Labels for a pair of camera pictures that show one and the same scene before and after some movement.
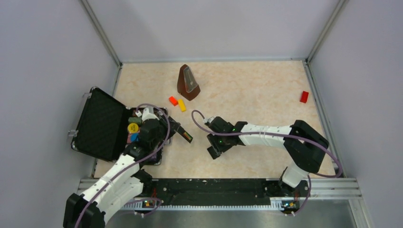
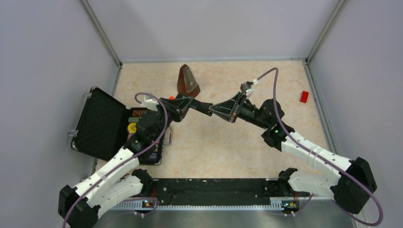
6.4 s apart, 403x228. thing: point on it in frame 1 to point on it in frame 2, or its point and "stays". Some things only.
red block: (304, 97) stays
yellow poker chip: (132, 128) stays
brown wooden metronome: (187, 85) stays
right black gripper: (218, 148) to (231, 109)
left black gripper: (174, 127) to (178, 107)
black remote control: (184, 134) to (200, 106)
